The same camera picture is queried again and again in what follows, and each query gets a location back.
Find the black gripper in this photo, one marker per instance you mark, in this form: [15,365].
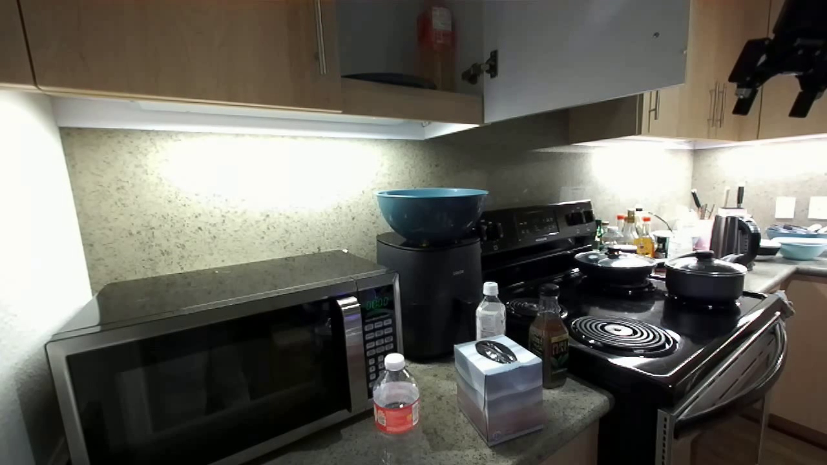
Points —
[802,39]

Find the silver black electric kettle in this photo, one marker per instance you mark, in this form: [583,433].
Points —
[734,236]

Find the light blue container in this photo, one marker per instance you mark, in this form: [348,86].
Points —
[802,249]

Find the yellow oil bottle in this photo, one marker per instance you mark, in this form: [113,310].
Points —
[648,241]

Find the deep black pot with lid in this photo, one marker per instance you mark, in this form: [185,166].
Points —
[707,280]

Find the clear condiment bottle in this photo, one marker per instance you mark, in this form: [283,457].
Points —
[618,232]

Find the shallow black pot with lid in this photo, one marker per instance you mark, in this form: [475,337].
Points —
[617,270]

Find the wooden base cabinet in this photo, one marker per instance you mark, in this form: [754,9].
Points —
[802,363]

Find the coil burner element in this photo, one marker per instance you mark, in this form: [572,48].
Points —
[624,333]

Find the black cabinet hinge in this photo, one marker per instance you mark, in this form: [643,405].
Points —
[481,67]

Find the black electric stove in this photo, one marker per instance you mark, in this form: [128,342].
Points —
[636,369]

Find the brown glass bottle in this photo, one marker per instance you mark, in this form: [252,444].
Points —
[550,345]

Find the blue mixing bowl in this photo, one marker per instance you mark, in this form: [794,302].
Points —
[431,212]

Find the clear plastic water bottle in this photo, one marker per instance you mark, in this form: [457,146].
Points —
[489,319]

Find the black coffee maker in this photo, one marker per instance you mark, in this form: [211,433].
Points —
[431,297]

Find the blue white tissue box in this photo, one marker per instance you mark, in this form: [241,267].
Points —
[500,391]

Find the water bottle with red label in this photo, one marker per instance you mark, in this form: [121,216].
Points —
[396,403]

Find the under cabinet light strip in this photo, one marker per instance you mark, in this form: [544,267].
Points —
[260,116]

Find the wide wooden upper cabinet door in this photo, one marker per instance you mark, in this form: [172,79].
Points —
[172,48]

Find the stainless steel microwave oven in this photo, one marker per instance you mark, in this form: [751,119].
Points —
[216,378]

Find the narrow wooden cabinet door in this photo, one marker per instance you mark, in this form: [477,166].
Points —
[15,39]

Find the white wall outlet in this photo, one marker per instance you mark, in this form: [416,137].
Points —
[783,208]
[818,208]

